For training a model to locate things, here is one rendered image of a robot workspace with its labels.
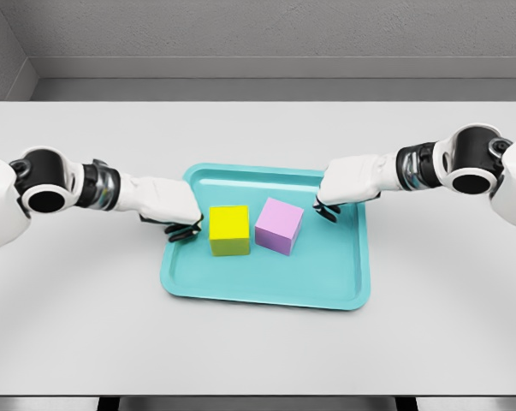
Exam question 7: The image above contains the teal rectangular tray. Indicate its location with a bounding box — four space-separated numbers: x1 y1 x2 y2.
159 163 372 313

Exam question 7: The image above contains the pink cube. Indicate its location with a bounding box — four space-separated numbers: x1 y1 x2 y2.
254 197 305 257

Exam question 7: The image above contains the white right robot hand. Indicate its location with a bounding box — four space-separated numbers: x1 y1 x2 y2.
311 154 386 223

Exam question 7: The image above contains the yellow cube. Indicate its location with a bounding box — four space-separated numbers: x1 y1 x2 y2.
208 205 252 258

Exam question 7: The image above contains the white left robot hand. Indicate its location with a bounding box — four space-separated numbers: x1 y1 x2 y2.
135 176 205 244

